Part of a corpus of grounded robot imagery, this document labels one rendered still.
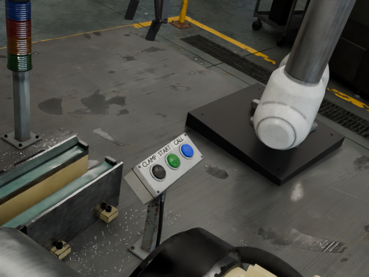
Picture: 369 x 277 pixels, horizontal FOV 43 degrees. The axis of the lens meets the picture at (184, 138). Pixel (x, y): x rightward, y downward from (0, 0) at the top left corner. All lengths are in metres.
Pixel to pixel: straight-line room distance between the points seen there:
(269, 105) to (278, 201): 0.27
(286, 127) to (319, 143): 0.37
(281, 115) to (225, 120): 0.34
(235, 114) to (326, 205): 0.43
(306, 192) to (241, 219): 0.26
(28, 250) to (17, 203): 0.47
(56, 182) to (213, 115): 0.62
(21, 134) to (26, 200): 0.33
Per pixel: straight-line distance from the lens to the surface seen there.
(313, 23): 1.21
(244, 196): 1.33
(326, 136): 1.66
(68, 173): 1.18
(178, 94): 1.74
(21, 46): 1.26
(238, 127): 1.54
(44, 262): 0.62
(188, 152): 0.96
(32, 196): 1.12
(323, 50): 1.23
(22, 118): 1.37
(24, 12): 1.23
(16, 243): 0.64
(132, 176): 0.90
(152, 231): 1.05
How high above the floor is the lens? 1.61
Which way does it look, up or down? 33 degrees down
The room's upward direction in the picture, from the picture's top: 11 degrees clockwise
